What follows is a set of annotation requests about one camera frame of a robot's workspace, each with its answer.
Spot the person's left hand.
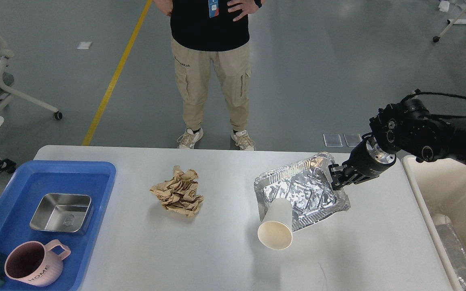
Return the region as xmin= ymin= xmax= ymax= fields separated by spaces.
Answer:
xmin=227 ymin=0 xmax=266 ymax=21

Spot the person in black shirt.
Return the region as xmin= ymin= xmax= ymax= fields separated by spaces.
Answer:
xmin=170 ymin=0 xmax=256 ymax=151

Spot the pink ceramic mug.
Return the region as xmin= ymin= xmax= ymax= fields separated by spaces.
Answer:
xmin=4 ymin=239 xmax=72 ymax=287

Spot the person's right hand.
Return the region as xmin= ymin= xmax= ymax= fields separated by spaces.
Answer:
xmin=153 ymin=0 xmax=173 ymax=17

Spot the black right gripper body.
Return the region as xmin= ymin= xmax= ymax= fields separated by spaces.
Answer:
xmin=344 ymin=137 xmax=396 ymax=182

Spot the square stainless steel tray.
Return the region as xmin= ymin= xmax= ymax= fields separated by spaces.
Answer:
xmin=29 ymin=193 xmax=93 ymax=235

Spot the aluminium foil tray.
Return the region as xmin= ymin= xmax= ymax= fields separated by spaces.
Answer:
xmin=254 ymin=152 xmax=351 ymax=232

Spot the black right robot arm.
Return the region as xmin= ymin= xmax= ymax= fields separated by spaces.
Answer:
xmin=329 ymin=90 xmax=466 ymax=190

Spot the beige plastic bin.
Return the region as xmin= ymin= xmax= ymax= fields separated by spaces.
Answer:
xmin=401 ymin=155 xmax=466 ymax=291

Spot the blue plastic tray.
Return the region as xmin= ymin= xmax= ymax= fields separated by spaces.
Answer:
xmin=0 ymin=160 xmax=116 ymax=291

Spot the brown paper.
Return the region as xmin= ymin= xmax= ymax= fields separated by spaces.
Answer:
xmin=149 ymin=165 xmax=204 ymax=217

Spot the foil tray inside bin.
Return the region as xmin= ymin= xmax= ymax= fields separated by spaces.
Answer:
xmin=432 ymin=213 xmax=466 ymax=291

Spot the white paper cup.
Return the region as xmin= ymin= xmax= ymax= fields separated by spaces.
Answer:
xmin=257 ymin=198 xmax=293 ymax=250

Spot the clear plastic floor plate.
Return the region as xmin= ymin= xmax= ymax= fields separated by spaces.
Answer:
xmin=322 ymin=134 xmax=343 ymax=148

